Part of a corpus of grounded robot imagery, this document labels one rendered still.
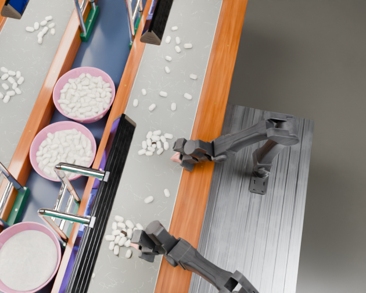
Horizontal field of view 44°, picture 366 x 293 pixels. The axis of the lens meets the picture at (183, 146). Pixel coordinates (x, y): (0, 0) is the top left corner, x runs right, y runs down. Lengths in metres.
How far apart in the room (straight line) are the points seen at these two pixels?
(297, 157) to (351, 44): 1.47
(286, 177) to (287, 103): 1.04
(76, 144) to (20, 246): 0.45
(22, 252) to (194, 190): 0.69
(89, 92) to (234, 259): 0.94
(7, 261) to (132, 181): 0.55
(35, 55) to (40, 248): 0.89
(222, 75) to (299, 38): 1.29
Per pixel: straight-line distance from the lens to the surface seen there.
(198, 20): 2.24
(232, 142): 1.61
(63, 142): 1.93
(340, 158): 2.83
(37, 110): 2.01
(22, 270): 1.82
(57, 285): 1.73
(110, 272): 1.73
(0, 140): 2.02
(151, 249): 1.54
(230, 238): 1.83
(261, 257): 1.83
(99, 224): 1.42
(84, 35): 2.25
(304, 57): 3.14
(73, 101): 2.02
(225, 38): 2.15
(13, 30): 2.32
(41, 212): 1.43
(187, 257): 1.43
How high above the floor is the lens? 2.43
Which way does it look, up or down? 65 degrees down
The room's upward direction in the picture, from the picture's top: 2 degrees clockwise
